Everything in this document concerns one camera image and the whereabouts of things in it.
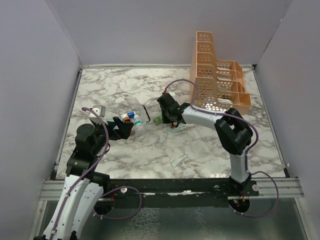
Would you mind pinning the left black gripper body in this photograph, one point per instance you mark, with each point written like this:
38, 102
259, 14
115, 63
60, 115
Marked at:
113, 133

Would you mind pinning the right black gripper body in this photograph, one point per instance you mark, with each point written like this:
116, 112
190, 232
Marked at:
166, 117

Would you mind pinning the brown orange-cap medicine bottle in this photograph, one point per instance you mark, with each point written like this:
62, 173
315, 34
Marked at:
128, 120

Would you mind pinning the white green-label bottle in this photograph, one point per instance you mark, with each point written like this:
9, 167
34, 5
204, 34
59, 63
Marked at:
139, 124

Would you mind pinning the small blue-cap bottle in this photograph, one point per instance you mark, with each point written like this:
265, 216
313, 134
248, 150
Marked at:
129, 115

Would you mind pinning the small green box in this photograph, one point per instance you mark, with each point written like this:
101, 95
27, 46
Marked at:
158, 120

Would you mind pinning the clear first aid box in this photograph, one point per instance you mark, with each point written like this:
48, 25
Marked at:
131, 110

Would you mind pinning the teal patterned sachet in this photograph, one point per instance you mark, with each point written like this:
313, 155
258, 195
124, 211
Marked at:
175, 130

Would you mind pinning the teal strip packet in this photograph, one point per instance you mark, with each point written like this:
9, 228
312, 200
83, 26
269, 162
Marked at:
178, 160

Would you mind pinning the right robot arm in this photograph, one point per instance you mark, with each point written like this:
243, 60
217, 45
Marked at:
234, 134

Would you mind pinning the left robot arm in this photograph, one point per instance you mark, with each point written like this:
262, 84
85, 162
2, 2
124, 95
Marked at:
83, 186

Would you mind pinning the orange plastic file rack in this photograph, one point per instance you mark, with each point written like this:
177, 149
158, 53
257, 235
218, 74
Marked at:
220, 83

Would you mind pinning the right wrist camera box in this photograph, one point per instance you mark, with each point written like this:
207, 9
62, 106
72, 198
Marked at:
171, 93

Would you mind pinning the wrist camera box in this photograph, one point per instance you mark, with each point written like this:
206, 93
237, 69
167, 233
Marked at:
99, 110
171, 93

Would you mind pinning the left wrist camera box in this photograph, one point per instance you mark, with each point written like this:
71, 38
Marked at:
99, 110

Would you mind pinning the black box handle left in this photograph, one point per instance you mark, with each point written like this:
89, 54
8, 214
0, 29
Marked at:
147, 114

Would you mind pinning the black front frame bar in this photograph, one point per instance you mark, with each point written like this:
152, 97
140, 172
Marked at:
172, 193

